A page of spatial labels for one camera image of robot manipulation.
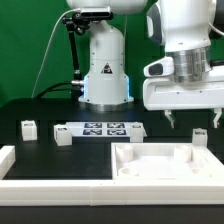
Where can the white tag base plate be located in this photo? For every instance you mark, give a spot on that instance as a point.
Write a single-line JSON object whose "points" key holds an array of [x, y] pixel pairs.
{"points": [[102, 129]]}

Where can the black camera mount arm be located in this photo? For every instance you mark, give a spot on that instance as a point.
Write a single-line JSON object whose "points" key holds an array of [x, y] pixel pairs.
{"points": [[76, 89]]}

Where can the white U-shaped fence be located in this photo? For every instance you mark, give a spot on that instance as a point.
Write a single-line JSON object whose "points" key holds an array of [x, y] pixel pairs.
{"points": [[106, 192]]}

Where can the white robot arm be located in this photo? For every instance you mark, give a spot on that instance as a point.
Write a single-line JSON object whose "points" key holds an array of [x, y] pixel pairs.
{"points": [[185, 78]]}

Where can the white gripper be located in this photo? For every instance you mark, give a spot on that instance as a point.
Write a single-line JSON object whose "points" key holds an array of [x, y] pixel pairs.
{"points": [[161, 92]]}

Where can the white square tabletop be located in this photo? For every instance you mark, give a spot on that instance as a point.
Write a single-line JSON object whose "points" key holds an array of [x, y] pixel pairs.
{"points": [[164, 161]]}

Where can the black camera on mount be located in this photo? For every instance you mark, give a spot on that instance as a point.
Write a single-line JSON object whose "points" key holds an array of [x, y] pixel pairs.
{"points": [[94, 13]]}

